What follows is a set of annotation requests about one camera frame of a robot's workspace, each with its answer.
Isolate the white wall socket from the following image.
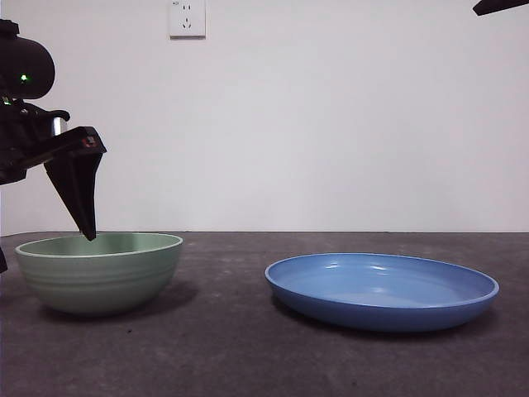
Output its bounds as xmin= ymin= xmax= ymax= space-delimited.
xmin=169 ymin=0 xmax=207 ymax=41

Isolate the green ribbed bowl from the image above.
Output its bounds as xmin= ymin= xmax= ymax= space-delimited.
xmin=14 ymin=232 xmax=184 ymax=318

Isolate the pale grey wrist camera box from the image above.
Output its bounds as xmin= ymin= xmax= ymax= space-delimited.
xmin=48 ymin=112 xmax=70 ymax=138

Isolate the blue round plate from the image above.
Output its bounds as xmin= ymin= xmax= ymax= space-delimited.
xmin=264 ymin=252 xmax=500 ymax=333

